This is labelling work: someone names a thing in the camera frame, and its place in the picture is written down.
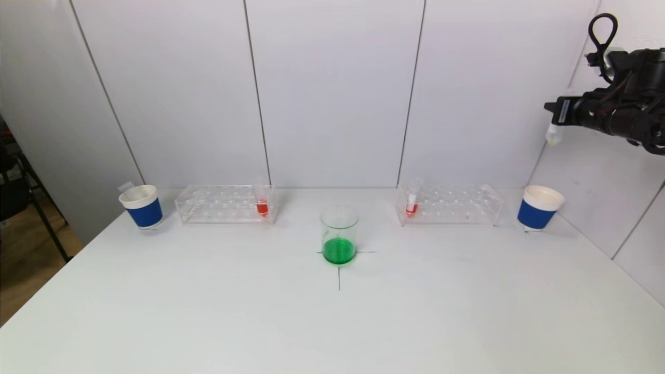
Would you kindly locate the black tripod stand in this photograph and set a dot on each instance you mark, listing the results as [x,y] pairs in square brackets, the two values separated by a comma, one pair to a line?
[36,200]

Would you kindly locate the yellow pigment test tube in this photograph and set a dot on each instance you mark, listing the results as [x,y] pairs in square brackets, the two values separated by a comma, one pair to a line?
[554,135]

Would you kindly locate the blue pigment test tube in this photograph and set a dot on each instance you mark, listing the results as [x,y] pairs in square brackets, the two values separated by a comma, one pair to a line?
[127,185]

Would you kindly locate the blue sleeved white paper cup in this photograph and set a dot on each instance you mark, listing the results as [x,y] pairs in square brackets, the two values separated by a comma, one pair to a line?
[145,214]
[536,215]

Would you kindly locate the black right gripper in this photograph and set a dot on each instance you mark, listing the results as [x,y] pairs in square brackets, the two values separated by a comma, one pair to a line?
[564,110]

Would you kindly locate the grey and black right arm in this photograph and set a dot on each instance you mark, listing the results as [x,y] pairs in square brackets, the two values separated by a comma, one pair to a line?
[634,114]

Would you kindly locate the clear glass beaker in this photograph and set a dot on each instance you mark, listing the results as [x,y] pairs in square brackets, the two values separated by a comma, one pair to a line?
[339,250]

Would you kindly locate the clear acrylic test tube rack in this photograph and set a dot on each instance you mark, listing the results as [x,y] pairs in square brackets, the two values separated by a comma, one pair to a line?
[447,205]
[223,208]

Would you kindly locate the red pigment test tube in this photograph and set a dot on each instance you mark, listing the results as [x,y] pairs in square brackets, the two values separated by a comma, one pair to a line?
[411,209]
[262,209]

